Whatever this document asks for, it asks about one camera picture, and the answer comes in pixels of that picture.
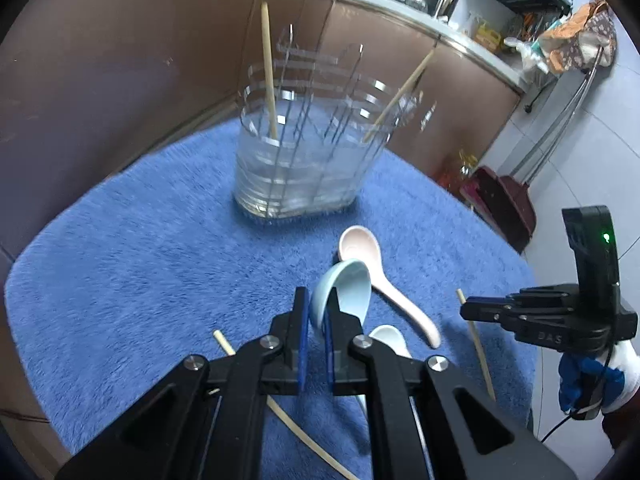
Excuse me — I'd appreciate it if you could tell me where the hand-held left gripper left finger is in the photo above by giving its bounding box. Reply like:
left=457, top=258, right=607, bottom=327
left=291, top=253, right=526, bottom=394
left=55, top=287, right=308, bottom=480

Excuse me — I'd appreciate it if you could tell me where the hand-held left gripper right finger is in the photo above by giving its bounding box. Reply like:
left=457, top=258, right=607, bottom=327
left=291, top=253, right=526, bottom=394
left=324, top=304, right=576, bottom=480

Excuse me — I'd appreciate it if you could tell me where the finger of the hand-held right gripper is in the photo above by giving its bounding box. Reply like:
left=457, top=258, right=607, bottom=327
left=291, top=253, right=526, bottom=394
left=460, top=284, right=583, bottom=333

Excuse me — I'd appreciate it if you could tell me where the light blue ceramic spoon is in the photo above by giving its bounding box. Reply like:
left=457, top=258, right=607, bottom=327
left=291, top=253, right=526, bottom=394
left=308, top=258, right=373, bottom=346

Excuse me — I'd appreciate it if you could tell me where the wooden chopstick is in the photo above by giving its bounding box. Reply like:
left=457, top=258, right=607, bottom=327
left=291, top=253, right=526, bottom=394
left=361, top=49, right=436, bottom=143
left=455, top=289, right=497, bottom=402
left=260, top=2, right=279, bottom=141
left=213, top=330, right=358, bottom=480

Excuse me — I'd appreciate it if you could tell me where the pink ceramic spoon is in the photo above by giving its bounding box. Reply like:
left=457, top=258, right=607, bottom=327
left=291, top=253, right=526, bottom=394
left=339, top=226, right=442, bottom=350

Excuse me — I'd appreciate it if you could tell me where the clear wire utensil rack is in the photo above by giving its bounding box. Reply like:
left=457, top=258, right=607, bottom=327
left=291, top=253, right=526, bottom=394
left=232, top=25, right=418, bottom=223

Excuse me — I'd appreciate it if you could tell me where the person's right forearm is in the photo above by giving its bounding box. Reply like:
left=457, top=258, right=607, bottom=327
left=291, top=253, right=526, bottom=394
left=601, top=407, right=638, bottom=452

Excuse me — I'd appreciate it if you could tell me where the person's right hand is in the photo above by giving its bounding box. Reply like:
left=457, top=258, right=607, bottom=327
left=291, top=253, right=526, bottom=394
left=559, top=340, right=640, bottom=415

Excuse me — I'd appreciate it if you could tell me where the white ceramic spoon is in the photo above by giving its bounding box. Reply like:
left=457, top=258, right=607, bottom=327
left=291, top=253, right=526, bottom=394
left=356, top=325, right=413, bottom=413

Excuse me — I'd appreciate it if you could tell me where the dark red dustpan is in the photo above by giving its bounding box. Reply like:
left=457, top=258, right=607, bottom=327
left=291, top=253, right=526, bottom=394
left=460, top=57, right=603, bottom=254

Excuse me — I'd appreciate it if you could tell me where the blue fluffy mat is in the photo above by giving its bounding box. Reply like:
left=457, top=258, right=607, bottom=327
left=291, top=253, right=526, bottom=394
left=4, top=110, right=541, bottom=480

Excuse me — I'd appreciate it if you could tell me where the white plastic bag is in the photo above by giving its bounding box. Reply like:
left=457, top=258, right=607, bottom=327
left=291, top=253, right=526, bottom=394
left=504, top=36, right=551, bottom=77

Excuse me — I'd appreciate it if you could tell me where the patterned cloth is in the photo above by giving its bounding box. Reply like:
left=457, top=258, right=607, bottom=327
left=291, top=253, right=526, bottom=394
left=539, top=0, right=619, bottom=77

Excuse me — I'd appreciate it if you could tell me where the grey kitchen countertop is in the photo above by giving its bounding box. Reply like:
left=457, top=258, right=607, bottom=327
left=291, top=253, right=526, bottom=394
left=260, top=0, right=528, bottom=93

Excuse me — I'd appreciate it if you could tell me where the yellow box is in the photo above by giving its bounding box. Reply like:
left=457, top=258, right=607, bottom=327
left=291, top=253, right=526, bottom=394
left=472, top=24, right=504, bottom=54

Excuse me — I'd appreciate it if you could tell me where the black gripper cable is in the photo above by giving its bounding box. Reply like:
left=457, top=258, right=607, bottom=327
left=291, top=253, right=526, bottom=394
left=539, top=350, right=613, bottom=443

